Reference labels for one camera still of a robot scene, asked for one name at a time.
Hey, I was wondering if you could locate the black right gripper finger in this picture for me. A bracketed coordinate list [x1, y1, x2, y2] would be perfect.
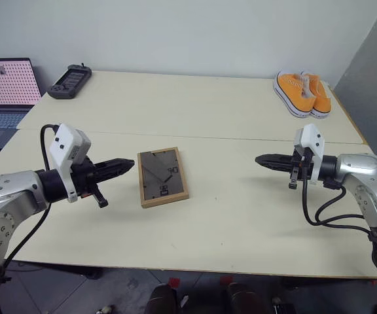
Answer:
[254, 153, 295, 164]
[256, 162, 294, 172]

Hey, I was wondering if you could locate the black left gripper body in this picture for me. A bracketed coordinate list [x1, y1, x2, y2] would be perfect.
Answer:
[70, 156, 109, 209]

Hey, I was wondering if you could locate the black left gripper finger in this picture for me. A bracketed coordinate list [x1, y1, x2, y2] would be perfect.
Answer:
[94, 163, 135, 181]
[92, 157, 135, 173]

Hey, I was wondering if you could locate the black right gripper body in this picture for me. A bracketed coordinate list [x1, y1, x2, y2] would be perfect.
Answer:
[287, 146, 313, 191]

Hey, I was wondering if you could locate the orange canvas sneaker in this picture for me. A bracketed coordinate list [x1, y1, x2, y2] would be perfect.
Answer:
[300, 71, 332, 120]
[273, 69, 317, 119]

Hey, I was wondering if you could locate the black handheld remote controller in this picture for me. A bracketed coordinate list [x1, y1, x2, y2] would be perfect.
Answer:
[46, 63, 93, 100]

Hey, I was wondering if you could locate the black table foot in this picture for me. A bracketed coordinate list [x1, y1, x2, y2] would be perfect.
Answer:
[82, 267, 105, 279]

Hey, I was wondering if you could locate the grey laptop with pink screen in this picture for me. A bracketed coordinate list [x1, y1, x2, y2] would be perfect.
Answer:
[0, 58, 43, 151]

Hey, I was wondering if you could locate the dark rounded shape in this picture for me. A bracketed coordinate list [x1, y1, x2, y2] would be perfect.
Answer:
[146, 283, 179, 314]
[224, 282, 265, 314]

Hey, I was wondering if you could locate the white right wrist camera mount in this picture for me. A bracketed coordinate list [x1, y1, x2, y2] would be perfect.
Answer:
[293, 123, 325, 183]

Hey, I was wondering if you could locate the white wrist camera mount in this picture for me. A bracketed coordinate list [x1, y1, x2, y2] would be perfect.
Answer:
[48, 122, 92, 204]
[293, 123, 325, 183]

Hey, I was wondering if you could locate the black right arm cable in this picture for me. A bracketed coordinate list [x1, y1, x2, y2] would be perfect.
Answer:
[300, 160, 377, 237]

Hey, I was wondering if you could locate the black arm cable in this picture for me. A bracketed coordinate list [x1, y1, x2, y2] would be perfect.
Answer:
[3, 123, 60, 268]
[300, 160, 377, 237]

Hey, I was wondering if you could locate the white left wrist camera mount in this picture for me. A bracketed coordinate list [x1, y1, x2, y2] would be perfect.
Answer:
[48, 122, 92, 204]

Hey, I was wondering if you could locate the wooden block with grey face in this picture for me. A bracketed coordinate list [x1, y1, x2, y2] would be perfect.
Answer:
[137, 147, 190, 209]

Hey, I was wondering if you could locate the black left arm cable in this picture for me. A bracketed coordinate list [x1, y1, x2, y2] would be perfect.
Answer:
[3, 123, 60, 268]

